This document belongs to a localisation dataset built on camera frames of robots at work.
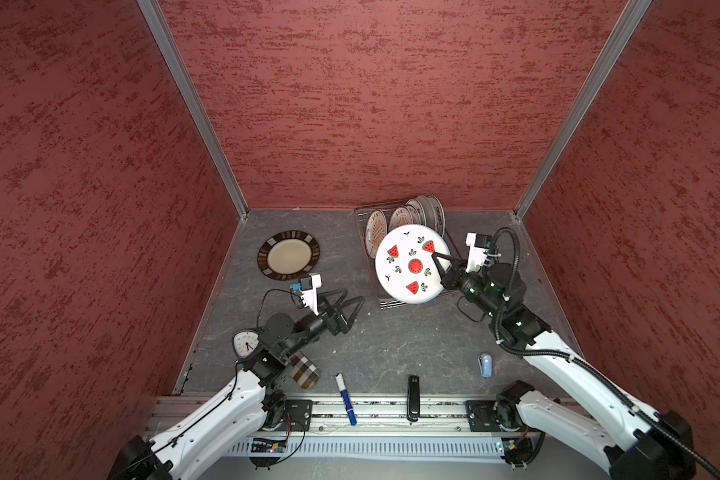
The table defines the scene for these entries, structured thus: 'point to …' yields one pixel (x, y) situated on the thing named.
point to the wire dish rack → (361, 216)
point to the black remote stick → (413, 398)
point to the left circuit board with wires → (266, 453)
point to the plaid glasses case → (303, 371)
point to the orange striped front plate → (376, 229)
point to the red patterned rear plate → (440, 215)
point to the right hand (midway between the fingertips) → (429, 261)
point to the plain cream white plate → (430, 212)
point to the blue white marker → (345, 398)
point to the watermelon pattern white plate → (405, 267)
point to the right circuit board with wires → (518, 451)
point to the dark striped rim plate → (288, 255)
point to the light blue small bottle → (485, 362)
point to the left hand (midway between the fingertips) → (357, 301)
